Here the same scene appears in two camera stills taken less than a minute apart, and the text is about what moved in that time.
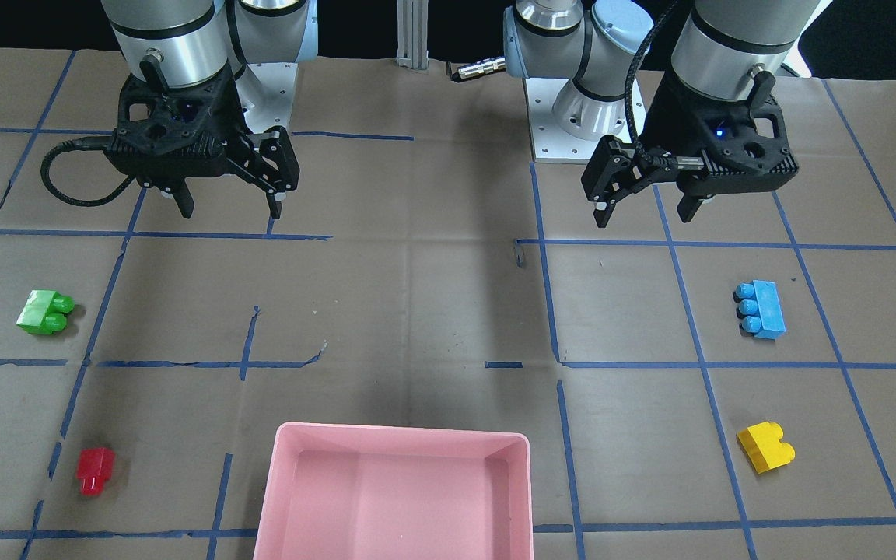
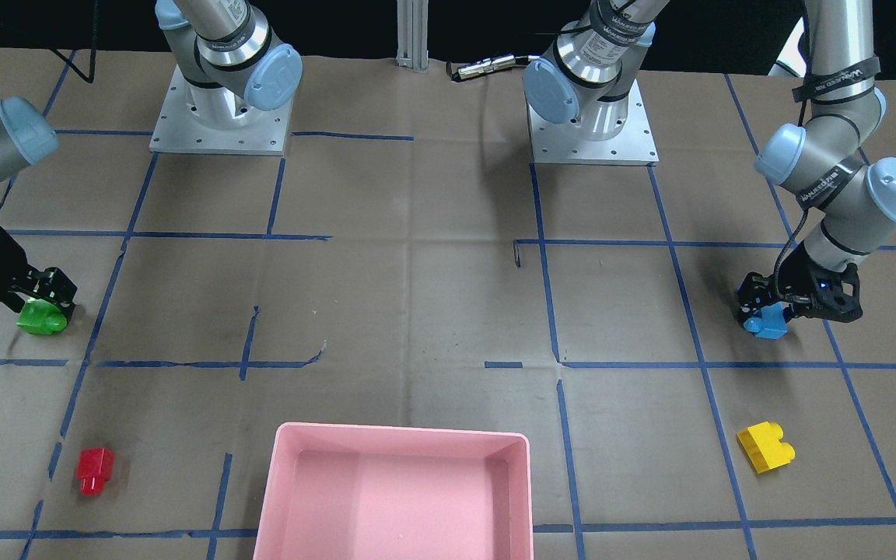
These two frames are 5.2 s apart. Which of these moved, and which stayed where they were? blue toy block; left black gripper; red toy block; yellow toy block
Moved: left black gripper
Stayed: red toy block; yellow toy block; blue toy block
